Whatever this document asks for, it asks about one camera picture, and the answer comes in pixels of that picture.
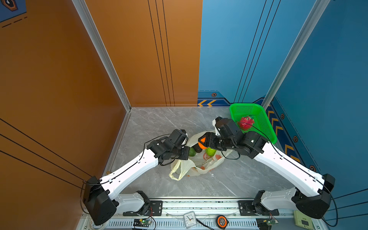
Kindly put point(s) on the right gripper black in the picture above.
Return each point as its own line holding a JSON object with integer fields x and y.
{"x": 209, "y": 141}

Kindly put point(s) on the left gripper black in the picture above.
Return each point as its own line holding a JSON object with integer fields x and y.
{"x": 186, "y": 151}

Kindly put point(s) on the red dragon fruit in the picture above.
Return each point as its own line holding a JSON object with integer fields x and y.
{"x": 246, "y": 123}

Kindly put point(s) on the dark avocado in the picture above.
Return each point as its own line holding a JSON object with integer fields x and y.
{"x": 197, "y": 148}

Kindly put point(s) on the translucent yellowish plastic bag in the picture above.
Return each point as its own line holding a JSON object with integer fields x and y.
{"x": 197, "y": 165}

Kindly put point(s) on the green round fruit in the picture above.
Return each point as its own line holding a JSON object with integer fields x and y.
{"x": 210, "y": 152}

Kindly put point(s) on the orange fruit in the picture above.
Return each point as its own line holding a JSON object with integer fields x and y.
{"x": 202, "y": 143}

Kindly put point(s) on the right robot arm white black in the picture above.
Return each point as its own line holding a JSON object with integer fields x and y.
{"x": 311, "y": 194}

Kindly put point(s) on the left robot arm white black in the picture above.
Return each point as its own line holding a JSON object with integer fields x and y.
{"x": 102, "y": 197}

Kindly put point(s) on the green plastic basket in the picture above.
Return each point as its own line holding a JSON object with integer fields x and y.
{"x": 257, "y": 113}

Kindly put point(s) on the small white clock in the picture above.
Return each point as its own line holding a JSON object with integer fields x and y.
{"x": 190, "y": 220}

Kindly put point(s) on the left circuit board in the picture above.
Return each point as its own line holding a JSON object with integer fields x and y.
{"x": 142, "y": 224}

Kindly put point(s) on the circuit board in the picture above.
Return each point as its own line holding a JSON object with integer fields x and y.
{"x": 266, "y": 224}
{"x": 142, "y": 224}

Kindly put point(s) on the orange black tape measure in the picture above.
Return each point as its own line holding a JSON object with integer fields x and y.
{"x": 222, "y": 222}

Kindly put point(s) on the right circuit board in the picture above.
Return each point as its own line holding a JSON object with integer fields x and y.
{"x": 266, "y": 224}

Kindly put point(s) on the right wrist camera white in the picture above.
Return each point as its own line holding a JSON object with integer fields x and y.
{"x": 214, "y": 125}

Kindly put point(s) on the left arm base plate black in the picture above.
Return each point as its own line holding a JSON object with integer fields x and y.
{"x": 154, "y": 208}

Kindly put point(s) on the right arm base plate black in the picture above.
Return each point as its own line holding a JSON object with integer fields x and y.
{"x": 247, "y": 208}

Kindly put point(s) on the green wall switch box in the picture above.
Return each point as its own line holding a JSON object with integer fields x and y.
{"x": 302, "y": 220}

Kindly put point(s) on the left aluminium frame post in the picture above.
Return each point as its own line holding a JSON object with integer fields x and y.
{"x": 91, "y": 28}

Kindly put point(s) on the aluminium frame post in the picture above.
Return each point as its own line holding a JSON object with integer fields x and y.
{"x": 91, "y": 28}
{"x": 306, "y": 30}

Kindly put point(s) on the right aluminium frame post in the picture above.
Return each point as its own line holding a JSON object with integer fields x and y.
{"x": 306, "y": 30}

